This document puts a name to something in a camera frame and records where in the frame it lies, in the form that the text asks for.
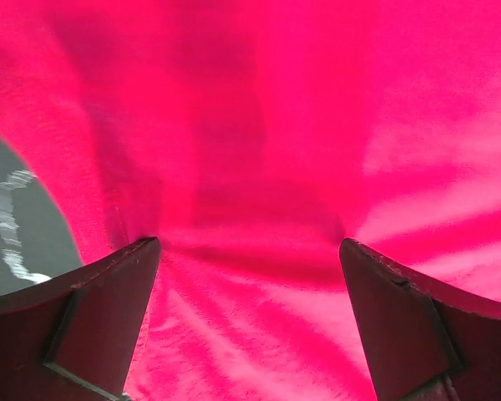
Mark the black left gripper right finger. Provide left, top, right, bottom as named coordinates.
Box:
left=339, top=239, right=501, bottom=401

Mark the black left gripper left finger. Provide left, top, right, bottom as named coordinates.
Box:
left=0, top=237, right=161, bottom=400

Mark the magenta pink t shirt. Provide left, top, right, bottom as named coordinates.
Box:
left=0, top=1, right=501, bottom=400

